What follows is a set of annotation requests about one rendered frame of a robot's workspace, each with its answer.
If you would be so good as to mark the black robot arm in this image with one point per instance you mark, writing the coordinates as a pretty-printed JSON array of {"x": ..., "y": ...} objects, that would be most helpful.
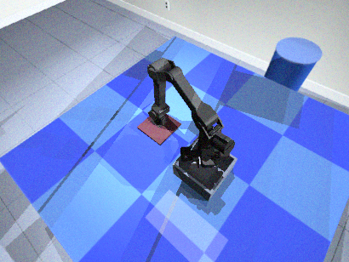
[{"x": 204, "y": 116}]

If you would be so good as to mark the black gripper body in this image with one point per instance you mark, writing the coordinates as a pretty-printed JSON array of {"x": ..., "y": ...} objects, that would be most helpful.
[{"x": 188, "y": 155}]

